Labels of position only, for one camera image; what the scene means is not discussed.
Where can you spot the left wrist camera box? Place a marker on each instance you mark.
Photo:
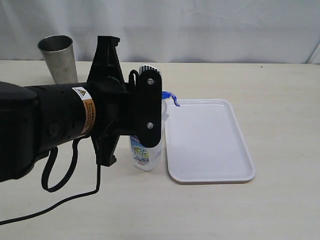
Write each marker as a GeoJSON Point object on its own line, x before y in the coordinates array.
{"type": "Point", "coordinates": [147, 106]}

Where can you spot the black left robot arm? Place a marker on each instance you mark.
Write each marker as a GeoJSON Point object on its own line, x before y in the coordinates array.
{"type": "Point", "coordinates": [35, 120]}

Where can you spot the white rectangular plastic tray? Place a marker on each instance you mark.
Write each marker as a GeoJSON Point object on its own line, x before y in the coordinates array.
{"type": "Point", "coordinates": [205, 144]}

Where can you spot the white backdrop curtain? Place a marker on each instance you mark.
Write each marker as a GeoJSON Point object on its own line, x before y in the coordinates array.
{"type": "Point", "coordinates": [185, 31]}

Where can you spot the clear plastic pitcher container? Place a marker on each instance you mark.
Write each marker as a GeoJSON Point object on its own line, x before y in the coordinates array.
{"type": "Point", "coordinates": [145, 158]}

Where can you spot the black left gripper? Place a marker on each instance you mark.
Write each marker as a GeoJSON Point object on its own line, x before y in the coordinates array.
{"type": "Point", "coordinates": [113, 99]}

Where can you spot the blue plastic lid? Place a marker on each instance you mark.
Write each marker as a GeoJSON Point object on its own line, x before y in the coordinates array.
{"type": "Point", "coordinates": [169, 95]}

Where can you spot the stainless steel tumbler cup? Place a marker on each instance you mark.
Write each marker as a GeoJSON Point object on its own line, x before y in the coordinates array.
{"type": "Point", "coordinates": [58, 54]}

